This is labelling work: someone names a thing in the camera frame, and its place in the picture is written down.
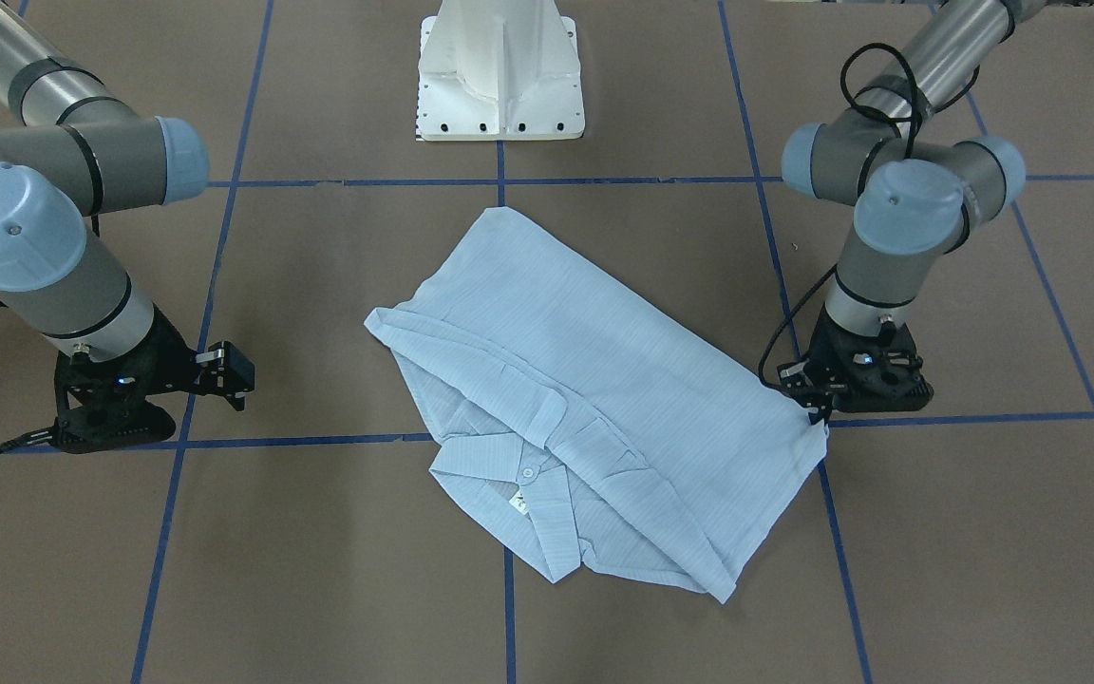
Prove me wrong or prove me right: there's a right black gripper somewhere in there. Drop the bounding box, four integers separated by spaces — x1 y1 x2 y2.
53 309 200 453

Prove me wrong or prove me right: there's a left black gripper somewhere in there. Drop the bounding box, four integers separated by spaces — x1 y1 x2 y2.
777 312 934 425

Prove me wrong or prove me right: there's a light blue button shirt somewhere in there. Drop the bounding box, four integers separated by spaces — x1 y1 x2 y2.
365 208 828 602

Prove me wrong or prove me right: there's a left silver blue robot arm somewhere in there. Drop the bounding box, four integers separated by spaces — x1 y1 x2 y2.
771 1 1045 424

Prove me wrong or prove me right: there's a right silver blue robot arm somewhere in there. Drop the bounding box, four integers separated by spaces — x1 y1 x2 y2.
0 1 210 453

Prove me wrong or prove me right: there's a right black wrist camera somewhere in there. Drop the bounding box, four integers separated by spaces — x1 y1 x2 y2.
193 341 255 411

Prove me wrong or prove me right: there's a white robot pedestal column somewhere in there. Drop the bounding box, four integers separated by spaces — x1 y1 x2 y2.
414 1 586 142

